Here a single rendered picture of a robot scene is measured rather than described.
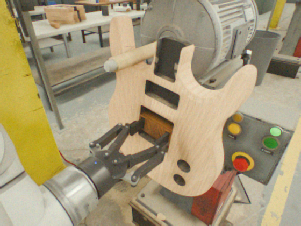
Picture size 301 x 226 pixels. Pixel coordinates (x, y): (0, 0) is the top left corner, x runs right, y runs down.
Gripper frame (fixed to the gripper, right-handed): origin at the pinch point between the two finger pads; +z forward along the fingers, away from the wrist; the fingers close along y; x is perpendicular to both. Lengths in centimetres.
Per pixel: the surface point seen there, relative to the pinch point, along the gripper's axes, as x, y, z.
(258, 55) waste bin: -61, -24, 278
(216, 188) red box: -44, 18, 31
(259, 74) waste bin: -88, -13, 286
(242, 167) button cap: -8.1, 21.5, 13.2
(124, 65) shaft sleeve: 15.2, -8.0, -2.5
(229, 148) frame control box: -6.7, 16.2, 15.9
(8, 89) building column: -30, -92, -3
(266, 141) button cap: 1.7, 23.2, 15.2
